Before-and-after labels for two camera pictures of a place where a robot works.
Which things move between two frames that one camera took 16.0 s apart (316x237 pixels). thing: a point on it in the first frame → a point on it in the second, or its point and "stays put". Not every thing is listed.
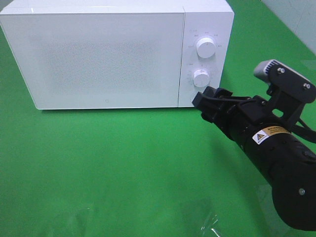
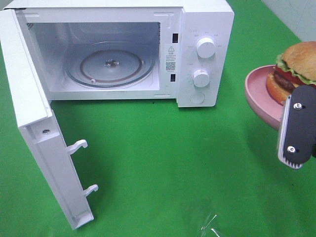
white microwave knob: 206,47 stays put
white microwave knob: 201,78 stays put
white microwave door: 98,60 → 40,126
